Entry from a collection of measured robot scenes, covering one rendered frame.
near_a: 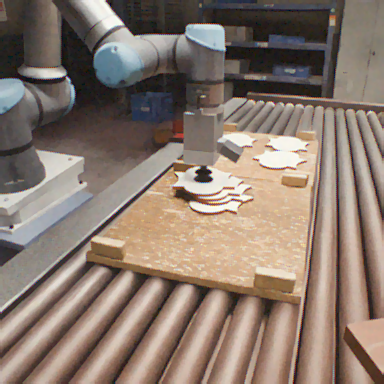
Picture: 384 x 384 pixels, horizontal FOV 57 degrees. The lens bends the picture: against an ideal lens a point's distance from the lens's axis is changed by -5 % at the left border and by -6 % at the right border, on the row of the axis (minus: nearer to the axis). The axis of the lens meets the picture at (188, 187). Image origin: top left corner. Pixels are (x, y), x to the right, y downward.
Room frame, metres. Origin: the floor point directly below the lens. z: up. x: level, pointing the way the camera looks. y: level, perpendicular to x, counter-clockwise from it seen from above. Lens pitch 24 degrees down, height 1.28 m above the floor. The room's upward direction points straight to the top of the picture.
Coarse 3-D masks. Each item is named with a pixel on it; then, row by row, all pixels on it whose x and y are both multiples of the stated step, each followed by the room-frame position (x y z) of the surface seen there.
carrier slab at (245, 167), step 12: (228, 132) 1.25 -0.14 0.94; (240, 132) 1.25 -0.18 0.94; (252, 132) 1.25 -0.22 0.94; (252, 144) 1.11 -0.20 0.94; (264, 144) 1.11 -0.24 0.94; (312, 144) 1.12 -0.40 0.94; (252, 156) 1.00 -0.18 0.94; (300, 156) 1.00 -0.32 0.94; (312, 156) 1.01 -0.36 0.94; (216, 168) 0.91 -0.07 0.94; (228, 168) 0.91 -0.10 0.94; (240, 168) 0.91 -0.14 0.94; (252, 168) 0.91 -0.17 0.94; (264, 168) 0.91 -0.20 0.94; (300, 168) 0.91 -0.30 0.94; (312, 168) 0.91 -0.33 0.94; (276, 180) 0.83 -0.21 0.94; (312, 180) 0.83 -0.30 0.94
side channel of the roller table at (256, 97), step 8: (248, 96) 1.96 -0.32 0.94; (256, 96) 1.95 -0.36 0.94; (264, 96) 1.93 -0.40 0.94; (272, 96) 1.92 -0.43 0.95; (280, 96) 1.91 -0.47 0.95; (288, 96) 1.91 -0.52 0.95; (296, 104) 1.87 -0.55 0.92; (304, 104) 1.86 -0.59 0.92; (312, 104) 1.85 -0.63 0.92; (320, 104) 1.83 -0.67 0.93; (328, 104) 1.82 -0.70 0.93; (336, 104) 1.81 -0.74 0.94; (344, 104) 1.79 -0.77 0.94; (352, 104) 1.78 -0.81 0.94; (360, 104) 1.77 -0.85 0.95; (368, 104) 1.76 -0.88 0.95; (376, 104) 1.76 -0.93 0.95; (376, 112) 1.74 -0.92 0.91
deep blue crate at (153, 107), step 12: (132, 96) 5.27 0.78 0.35; (144, 96) 5.18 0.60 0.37; (156, 96) 5.54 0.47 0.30; (168, 96) 5.28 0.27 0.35; (132, 108) 5.28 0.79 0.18; (144, 108) 5.18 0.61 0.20; (156, 108) 5.09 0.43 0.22; (168, 108) 5.29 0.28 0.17; (144, 120) 5.19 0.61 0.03; (156, 120) 5.08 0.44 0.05
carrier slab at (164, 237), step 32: (160, 192) 0.76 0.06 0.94; (256, 192) 0.76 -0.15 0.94; (288, 192) 0.76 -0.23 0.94; (128, 224) 0.61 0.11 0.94; (160, 224) 0.61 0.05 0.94; (192, 224) 0.61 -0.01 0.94; (224, 224) 0.61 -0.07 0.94; (256, 224) 0.61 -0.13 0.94; (288, 224) 0.61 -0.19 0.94; (96, 256) 0.51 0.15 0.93; (128, 256) 0.51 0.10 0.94; (160, 256) 0.51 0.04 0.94; (192, 256) 0.51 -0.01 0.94; (224, 256) 0.51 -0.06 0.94; (256, 256) 0.51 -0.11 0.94; (288, 256) 0.50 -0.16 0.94; (224, 288) 0.44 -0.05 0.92; (256, 288) 0.43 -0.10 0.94
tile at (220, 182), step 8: (192, 168) 0.82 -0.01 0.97; (208, 168) 0.82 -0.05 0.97; (176, 176) 0.78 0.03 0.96; (184, 176) 0.77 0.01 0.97; (192, 176) 0.77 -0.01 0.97; (216, 176) 0.77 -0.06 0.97; (224, 176) 0.77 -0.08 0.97; (176, 184) 0.72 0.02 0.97; (184, 184) 0.72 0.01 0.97; (192, 184) 0.72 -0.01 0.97; (200, 184) 0.72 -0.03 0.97; (208, 184) 0.72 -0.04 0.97; (216, 184) 0.72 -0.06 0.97; (224, 184) 0.72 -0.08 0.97; (192, 192) 0.69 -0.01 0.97; (200, 192) 0.68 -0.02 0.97; (208, 192) 0.68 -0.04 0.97; (216, 192) 0.69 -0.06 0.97
